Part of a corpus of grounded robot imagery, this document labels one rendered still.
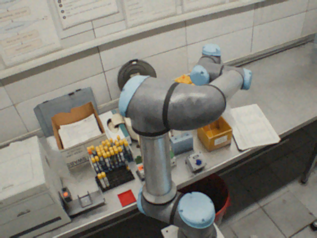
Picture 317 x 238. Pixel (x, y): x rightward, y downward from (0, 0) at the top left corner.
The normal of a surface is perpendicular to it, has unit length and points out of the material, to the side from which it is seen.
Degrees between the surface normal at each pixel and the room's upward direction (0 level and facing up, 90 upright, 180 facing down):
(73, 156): 87
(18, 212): 90
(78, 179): 0
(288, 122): 0
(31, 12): 93
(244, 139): 1
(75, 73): 90
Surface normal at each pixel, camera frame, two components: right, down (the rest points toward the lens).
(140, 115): -0.46, 0.55
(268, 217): -0.10, -0.73
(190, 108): 0.14, 0.09
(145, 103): -0.44, 0.16
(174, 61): 0.42, 0.58
